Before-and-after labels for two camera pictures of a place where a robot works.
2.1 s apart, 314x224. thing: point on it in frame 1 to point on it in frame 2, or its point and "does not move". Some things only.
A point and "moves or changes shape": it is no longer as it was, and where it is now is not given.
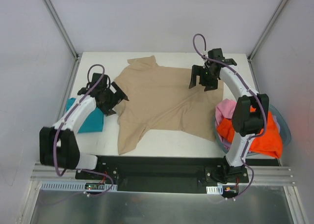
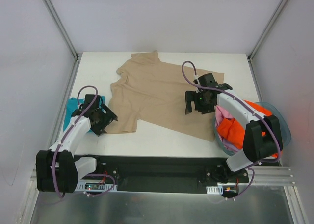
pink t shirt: [224, 109] does not move
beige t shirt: [159, 98] moves or changes shape
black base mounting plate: [164, 174] does not move
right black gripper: [203, 76] to [190, 101]
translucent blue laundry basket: [285, 131] does not move
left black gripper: [113, 99] to [108, 119]
